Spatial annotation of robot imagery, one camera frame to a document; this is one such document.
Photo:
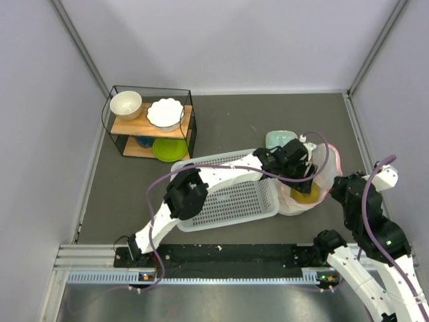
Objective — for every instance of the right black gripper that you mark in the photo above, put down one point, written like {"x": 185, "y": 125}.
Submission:
{"x": 340, "y": 182}

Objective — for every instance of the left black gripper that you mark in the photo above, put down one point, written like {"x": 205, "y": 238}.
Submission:
{"x": 302, "y": 186}

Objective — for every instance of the yellow bra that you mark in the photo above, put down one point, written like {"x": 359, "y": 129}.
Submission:
{"x": 306, "y": 199}

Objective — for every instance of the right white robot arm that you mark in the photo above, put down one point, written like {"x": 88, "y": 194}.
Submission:
{"x": 382, "y": 273}

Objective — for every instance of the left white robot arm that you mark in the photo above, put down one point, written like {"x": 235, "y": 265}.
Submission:
{"x": 189, "y": 187}

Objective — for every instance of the light green divided tray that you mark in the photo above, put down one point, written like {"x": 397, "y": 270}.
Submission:
{"x": 280, "y": 138}

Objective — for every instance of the white plastic perforated basket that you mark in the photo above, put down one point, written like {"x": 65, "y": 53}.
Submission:
{"x": 241, "y": 202}

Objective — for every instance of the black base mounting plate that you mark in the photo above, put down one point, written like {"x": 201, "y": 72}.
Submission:
{"x": 238, "y": 260}

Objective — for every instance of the lime green plate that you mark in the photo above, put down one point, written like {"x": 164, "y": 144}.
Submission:
{"x": 169, "y": 150}

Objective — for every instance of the white scalloped bowl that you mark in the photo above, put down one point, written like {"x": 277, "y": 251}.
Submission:
{"x": 166, "y": 114}

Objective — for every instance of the blue bowl on lower shelf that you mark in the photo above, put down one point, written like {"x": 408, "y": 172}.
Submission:
{"x": 144, "y": 142}

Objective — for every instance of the cream ceramic bowl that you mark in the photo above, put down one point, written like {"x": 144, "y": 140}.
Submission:
{"x": 126, "y": 105}

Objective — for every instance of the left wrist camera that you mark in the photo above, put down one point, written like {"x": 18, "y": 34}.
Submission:
{"x": 308, "y": 145}

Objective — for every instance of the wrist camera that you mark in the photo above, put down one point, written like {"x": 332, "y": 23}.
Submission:
{"x": 385, "y": 179}
{"x": 308, "y": 145}

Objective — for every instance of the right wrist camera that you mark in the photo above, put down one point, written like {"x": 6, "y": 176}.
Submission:
{"x": 385, "y": 179}

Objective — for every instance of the black wire wooden shelf rack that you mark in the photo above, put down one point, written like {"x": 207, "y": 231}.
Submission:
{"x": 124, "y": 134}

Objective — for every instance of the grey slotted cable duct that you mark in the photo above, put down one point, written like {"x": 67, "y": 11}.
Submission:
{"x": 146, "y": 278}

